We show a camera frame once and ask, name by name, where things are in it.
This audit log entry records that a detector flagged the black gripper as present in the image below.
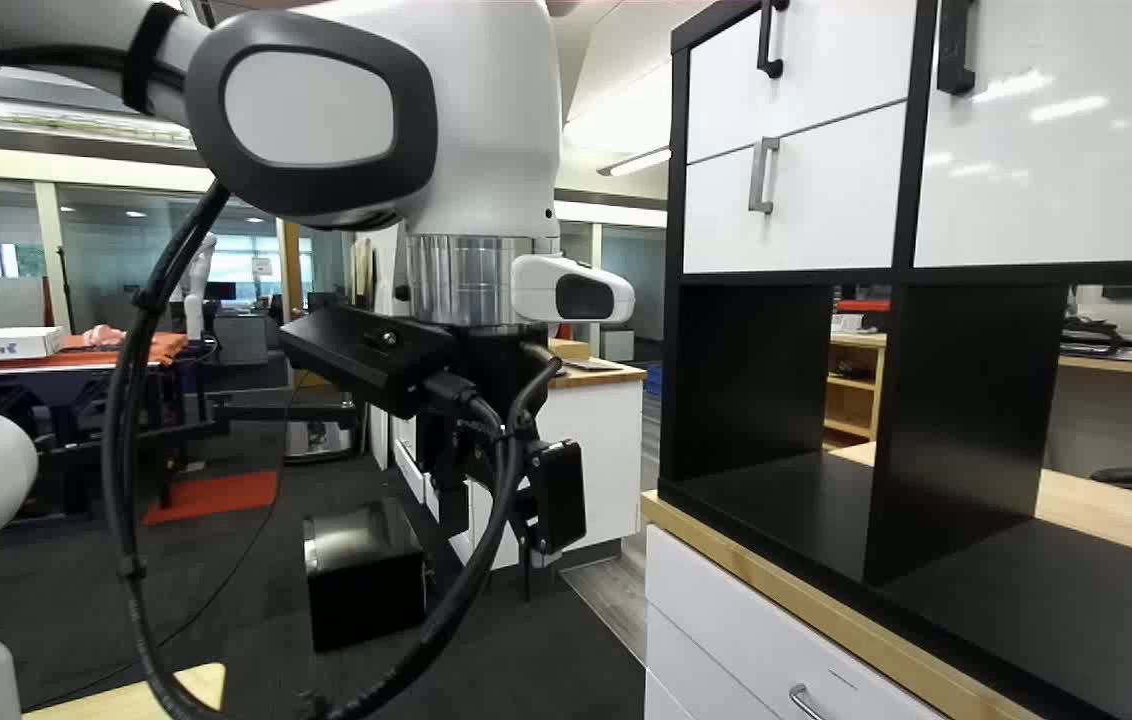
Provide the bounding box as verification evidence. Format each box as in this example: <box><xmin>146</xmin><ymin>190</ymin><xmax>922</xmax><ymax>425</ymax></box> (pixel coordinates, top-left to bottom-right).
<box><xmin>416</xmin><ymin>322</ymin><xmax>594</xmax><ymax>558</ymax></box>

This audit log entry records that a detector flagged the red floor mat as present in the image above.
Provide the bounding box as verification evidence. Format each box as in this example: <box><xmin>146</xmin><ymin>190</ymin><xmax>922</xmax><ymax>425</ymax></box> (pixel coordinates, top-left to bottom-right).
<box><xmin>140</xmin><ymin>465</ymin><xmax>285</xmax><ymax>533</ymax></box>

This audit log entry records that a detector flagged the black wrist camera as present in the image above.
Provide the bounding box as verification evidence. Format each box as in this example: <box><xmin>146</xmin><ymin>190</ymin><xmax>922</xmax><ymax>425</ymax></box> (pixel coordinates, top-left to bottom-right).
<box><xmin>273</xmin><ymin>304</ymin><xmax>463</xmax><ymax>419</ymax></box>

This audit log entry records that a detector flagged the short black drawer handle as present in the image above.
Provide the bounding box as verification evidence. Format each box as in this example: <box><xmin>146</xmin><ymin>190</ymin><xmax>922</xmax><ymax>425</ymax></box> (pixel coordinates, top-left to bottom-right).
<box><xmin>752</xmin><ymin>0</ymin><xmax>791</xmax><ymax>82</ymax></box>

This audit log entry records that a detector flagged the black metal frame bench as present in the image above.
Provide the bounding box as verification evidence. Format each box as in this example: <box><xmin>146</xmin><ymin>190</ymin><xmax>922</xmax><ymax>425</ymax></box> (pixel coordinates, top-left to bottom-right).
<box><xmin>40</xmin><ymin>381</ymin><xmax>371</xmax><ymax>471</ymax></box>

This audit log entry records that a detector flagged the white drawer with black handle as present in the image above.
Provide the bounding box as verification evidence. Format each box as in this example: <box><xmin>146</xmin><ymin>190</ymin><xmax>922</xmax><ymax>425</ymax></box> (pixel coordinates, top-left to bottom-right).
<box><xmin>684</xmin><ymin>0</ymin><xmax>923</xmax><ymax>169</ymax></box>

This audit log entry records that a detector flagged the wooden shelf unit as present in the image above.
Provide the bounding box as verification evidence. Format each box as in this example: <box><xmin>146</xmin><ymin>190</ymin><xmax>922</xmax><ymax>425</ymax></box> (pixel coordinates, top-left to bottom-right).
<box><xmin>819</xmin><ymin>329</ymin><xmax>892</xmax><ymax>453</ymax></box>

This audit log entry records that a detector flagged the black box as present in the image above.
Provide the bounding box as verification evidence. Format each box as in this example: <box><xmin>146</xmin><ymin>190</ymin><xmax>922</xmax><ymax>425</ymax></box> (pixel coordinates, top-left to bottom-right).
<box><xmin>301</xmin><ymin>495</ymin><xmax>432</xmax><ymax>654</ymax></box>

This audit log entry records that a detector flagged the white island cabinet wooden top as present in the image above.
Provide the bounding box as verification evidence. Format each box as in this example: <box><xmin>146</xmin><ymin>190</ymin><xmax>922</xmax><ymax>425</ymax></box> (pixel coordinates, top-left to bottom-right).
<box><xmin>528</xmin><ymin>357</ymin><xmax>648</xmax><ymax>577</ymax></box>

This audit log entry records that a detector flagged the white drawer with silver handle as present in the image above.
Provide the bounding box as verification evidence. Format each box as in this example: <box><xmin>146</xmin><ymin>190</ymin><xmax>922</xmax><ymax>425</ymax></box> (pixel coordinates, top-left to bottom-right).
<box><xmin>682</xmin><ymin>101</ymin><xmax>914</xmax><ymax>278</ymax></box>

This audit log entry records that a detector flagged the table with red cloth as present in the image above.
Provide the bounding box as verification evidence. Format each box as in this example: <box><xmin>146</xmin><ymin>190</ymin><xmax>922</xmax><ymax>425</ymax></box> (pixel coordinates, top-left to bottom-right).
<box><xmin>0</xmin><ymin>329</ymin><xmax>216</xmax><ymax>519</ymax></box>

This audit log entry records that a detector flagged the white base cabinet wooden top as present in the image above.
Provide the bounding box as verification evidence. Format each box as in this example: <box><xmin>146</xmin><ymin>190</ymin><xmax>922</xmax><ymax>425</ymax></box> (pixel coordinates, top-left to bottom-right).
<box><xmin>635</xmin><ymin>434</ymin><xmax>1132</xmax><ymax>720</ymax></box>

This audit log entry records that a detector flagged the silver base cabinet handle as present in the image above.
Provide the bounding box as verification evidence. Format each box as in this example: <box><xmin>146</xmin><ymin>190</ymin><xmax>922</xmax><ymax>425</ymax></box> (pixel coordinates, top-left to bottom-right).
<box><xmin>786</xmin><ymin>678</ymin><xmax>836</xmax><ymax>720</ymax></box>

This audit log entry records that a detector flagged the white cabinet door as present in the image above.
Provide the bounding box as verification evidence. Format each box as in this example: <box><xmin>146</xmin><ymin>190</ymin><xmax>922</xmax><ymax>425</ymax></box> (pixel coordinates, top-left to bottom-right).
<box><xmin>914</xmin><ymin>0</ymin><xmax>1132</xmax><ymax>271</ymax></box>

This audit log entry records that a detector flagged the light wooden table corner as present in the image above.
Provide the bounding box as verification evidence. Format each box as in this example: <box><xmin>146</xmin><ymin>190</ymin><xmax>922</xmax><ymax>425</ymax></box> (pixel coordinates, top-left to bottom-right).
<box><xmin>21</xmin><ymin>659</ymin><xmax>234</xmax><ymax>720</ymax></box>

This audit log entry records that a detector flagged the black cabinet frame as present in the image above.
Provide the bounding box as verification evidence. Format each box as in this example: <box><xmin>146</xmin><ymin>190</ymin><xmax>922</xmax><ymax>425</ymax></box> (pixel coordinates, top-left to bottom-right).
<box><xmin>656</xmin><ymin>0</ymin><xmax>1132</xmax><ymax>720</ymax></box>

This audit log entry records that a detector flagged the wooden door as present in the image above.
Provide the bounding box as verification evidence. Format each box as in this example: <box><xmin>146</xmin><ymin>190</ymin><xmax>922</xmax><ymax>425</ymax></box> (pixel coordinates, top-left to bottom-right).
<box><xmin>273</xmin><ymin>217</ymin><xmax>318</xmax><ymax>329</ymax></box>

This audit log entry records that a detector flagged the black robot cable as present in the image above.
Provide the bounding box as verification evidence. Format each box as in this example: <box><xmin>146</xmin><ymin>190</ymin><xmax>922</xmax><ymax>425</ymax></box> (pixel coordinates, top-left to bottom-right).
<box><xmin>100</xmin><ymin>180</ymin><xmax>566</xmax><ymax>720</ymax></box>

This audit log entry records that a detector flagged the long black door handle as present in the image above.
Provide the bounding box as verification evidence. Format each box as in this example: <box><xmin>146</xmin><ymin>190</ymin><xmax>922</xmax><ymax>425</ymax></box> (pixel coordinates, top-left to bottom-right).
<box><xmin>931</xmin><ymin>0</ymin><xmax>983</xmax><ymax>101</ymax></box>

